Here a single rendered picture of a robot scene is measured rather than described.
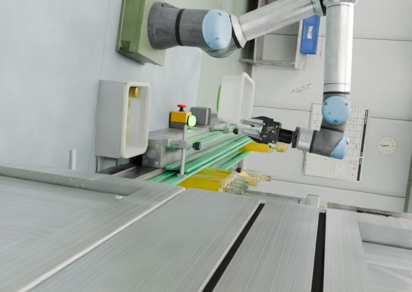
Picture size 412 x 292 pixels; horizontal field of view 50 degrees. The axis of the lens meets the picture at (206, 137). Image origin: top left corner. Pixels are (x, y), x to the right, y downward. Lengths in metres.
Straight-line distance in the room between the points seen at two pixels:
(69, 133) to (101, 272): 0.92
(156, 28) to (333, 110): 0.58
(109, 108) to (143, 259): 0.99
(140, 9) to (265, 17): 0.40
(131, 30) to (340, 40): 0.61
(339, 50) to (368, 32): 6.09
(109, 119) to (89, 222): 0.92
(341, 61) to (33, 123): 0.82
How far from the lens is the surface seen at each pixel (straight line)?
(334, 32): 1.31
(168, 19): 1.39
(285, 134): 1.39
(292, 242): 0.38
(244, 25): 1.48
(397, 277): 0.40
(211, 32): 1.34
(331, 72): 1.29
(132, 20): 1.38
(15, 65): 1.01
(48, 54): 1.10
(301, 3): 1.47
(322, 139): 1.40
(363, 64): 7.34
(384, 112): 7.35
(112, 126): 1.28
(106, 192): 0.53
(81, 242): 0.34
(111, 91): 1.28
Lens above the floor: 1.39
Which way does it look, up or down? 15 degrees down
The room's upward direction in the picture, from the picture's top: 97 degrees clockwise
